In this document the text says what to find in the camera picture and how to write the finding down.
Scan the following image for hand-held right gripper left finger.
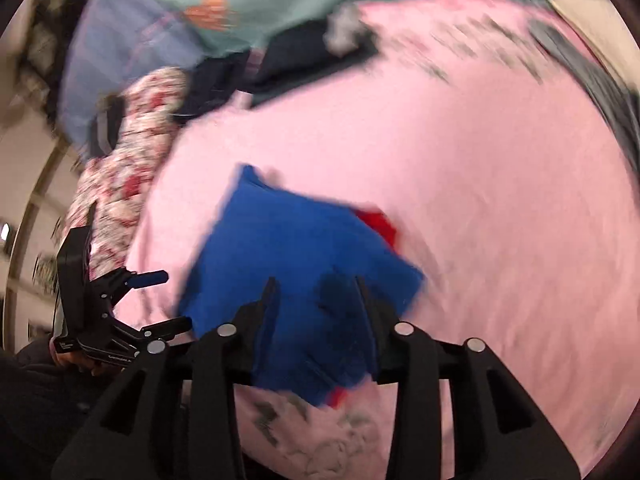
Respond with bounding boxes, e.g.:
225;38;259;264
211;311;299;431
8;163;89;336
50;276;281;480

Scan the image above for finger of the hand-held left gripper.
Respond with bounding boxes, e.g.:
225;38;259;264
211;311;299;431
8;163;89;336
91;268;170;307
114;315;194;347

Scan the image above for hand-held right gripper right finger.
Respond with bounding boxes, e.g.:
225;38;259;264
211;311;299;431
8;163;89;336
354;275;583;480

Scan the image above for red and blue pants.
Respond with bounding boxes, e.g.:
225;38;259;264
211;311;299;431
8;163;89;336
177;162;427;408

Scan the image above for person's left forearm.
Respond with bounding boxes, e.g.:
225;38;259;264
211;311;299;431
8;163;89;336
0;347;108;480

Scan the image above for person's left hand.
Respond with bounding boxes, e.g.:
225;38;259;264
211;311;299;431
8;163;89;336
48;336;126;377

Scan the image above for dark cloth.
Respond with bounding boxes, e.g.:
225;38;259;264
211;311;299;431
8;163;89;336
89;94;127;159

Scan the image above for red and white floral cloth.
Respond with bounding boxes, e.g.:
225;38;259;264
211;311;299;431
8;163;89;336
60;66;193;301

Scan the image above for pink printed bed sheet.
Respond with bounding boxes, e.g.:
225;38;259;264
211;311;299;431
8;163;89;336
122;0;640;480

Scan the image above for lavender blue cloth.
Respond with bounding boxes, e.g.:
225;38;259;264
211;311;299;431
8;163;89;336
57;0;211;158

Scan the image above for dark navy garment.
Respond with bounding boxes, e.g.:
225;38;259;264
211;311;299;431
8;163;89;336
172;5;378;121

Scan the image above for grey garment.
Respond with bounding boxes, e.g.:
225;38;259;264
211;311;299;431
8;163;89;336
530;17;640;161

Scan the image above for cream textured pillow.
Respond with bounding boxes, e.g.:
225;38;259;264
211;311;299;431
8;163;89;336
545;0;640;86

